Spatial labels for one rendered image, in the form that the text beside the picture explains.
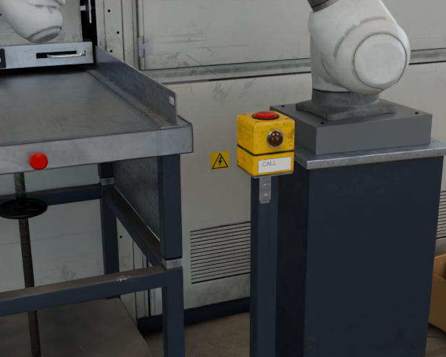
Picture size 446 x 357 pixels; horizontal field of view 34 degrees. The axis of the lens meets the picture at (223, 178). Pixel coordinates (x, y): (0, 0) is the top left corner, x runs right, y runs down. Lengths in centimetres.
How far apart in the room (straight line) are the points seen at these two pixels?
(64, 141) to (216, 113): 88
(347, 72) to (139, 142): 43
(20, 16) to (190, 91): 71
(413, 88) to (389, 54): 110
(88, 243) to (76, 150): 84
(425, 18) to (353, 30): 108
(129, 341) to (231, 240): 53
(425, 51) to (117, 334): 136
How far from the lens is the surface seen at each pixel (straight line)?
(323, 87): 172
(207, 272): 238
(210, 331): 241
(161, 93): 154
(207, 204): 229
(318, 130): 161
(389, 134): 169
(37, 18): 160
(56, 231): 221
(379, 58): 146
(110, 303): 224
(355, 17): 148
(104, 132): 144
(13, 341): 211
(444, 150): 174
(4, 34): 210
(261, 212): 135
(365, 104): 172
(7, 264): 222
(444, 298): 242
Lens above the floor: 121
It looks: 18 degrees down
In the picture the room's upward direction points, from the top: straight up
